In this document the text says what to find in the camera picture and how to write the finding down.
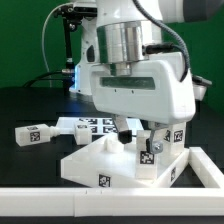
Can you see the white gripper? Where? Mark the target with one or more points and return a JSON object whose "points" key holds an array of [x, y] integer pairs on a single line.
{"points": [[153, 92]]}

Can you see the white square tabletop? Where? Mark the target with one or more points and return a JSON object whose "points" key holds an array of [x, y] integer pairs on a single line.
{"points": [[108, 163]]}

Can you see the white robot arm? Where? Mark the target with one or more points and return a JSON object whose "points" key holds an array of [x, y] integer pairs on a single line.
{"points": [[129, 31]]}

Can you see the white right fence bar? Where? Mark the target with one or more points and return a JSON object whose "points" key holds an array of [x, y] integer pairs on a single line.
{"points": [[206, 170]]}

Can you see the white fence bar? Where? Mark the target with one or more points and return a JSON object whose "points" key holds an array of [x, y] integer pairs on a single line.
{"points": [[206, 170], [83, 202]]}

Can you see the white marker sheet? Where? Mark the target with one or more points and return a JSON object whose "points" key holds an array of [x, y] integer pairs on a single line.
{"points": [[99, 126]]}

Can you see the white front fence bar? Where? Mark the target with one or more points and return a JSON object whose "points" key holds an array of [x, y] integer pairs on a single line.
{"points": [[83, 202]]}

